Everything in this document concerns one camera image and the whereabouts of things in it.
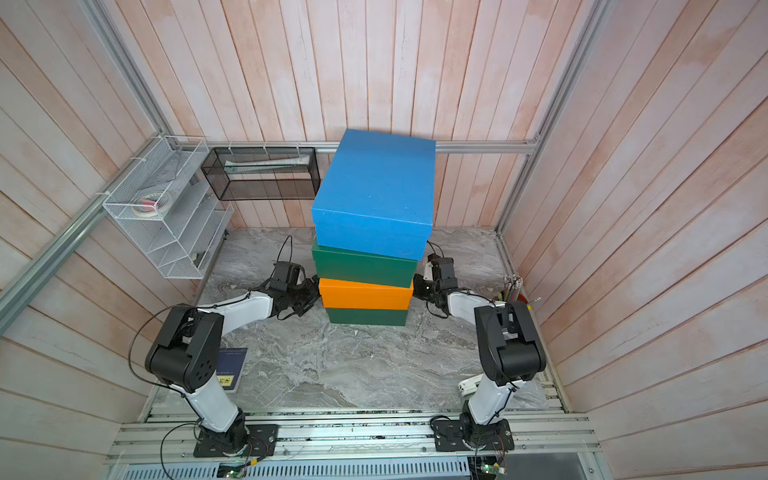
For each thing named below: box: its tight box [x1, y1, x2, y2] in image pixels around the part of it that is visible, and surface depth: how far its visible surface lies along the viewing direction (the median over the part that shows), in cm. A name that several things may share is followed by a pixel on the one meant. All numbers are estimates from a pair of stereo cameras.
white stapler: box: [458, 374, 483, 396], surface depth 82 cm
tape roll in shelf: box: [132, 192, 171, 217], surface depth 75 cm
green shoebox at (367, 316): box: [326, 307, 409, 326], surface depth 94 cm
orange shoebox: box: [319, 278, 415, 310], surface depth 78 cm
